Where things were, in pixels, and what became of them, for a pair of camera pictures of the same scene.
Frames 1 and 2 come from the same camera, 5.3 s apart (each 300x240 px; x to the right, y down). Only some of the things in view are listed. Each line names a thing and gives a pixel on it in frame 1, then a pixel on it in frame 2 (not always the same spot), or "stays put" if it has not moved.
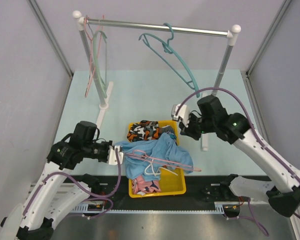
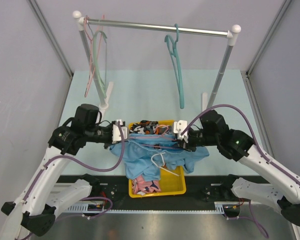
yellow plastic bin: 173,181 stays put
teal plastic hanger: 167,51 to 172,45
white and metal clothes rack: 232,33 stays put
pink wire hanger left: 95,43 stays put
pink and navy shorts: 138,185 stays put
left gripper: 108,143 to 106,144
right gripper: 187,131 to 183,144
